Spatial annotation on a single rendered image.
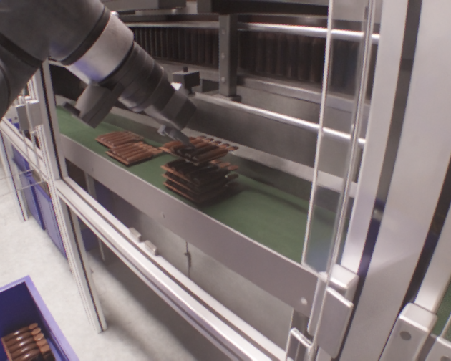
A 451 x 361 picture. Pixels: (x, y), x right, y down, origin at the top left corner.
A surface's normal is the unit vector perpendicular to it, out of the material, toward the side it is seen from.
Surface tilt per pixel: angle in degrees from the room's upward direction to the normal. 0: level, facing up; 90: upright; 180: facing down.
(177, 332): 0
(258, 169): 90
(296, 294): 90
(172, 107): 74
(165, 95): 96
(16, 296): 90
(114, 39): 78
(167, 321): 0
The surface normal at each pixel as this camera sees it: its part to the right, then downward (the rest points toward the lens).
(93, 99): -0.54, -0.43
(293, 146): -0.72, 0.31
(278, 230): -0.03, -0.90
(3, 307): 0.69, 0.33
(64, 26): 0.44, 0.59
